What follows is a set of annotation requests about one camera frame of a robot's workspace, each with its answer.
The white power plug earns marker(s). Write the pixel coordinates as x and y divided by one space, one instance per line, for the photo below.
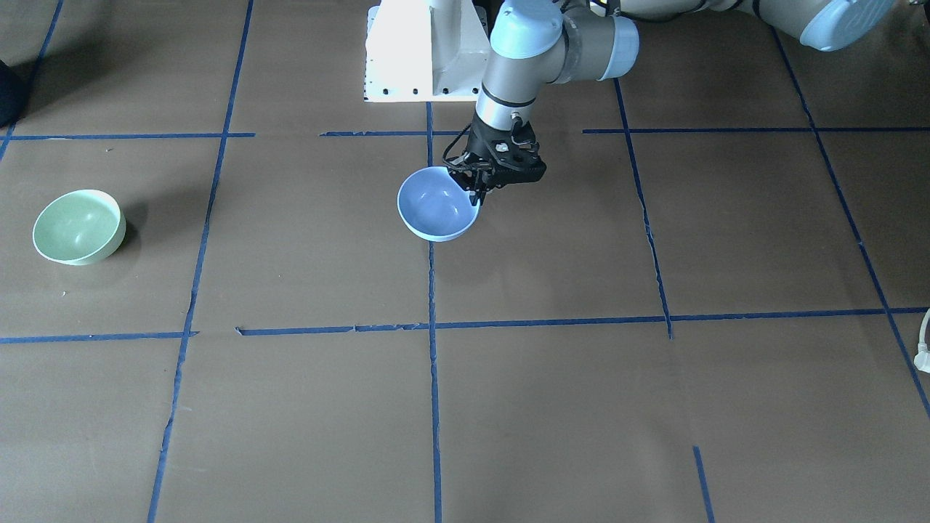
921 359

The green bowl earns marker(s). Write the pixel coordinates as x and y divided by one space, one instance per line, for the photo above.
80 228

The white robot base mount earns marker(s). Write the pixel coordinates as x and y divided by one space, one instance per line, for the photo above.
425 51

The blue bowl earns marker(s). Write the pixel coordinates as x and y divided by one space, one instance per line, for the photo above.
433 206

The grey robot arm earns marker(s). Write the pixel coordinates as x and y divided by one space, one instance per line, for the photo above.
538 43

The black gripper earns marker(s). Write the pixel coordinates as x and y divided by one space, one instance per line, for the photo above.
478 147

